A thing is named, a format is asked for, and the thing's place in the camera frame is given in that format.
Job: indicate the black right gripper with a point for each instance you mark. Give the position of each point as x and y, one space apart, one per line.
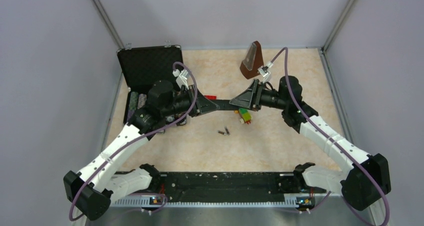
250 98

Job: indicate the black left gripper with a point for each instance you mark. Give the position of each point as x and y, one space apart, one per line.
202 105

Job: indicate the black remote control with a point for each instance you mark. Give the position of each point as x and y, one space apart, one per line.
224 105

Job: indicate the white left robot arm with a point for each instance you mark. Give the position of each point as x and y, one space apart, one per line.
96 186

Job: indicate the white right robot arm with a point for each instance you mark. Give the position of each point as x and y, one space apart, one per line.
362 177

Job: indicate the red toy brick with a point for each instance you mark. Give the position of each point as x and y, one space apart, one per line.
211 97

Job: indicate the colourful toy brick train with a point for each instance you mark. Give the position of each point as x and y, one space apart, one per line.
245 116

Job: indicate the brown wooden metronome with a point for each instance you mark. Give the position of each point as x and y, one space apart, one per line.
253 60

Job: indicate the black poker chip case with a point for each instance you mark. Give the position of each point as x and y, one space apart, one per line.
143 66

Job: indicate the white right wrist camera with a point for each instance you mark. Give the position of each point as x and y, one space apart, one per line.
265 71

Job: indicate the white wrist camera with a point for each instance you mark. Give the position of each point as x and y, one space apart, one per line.
181 78
265 71

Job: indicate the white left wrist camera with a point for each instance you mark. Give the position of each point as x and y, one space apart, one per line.
181 78

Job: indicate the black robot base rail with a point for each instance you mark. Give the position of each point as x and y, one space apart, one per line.
225 190

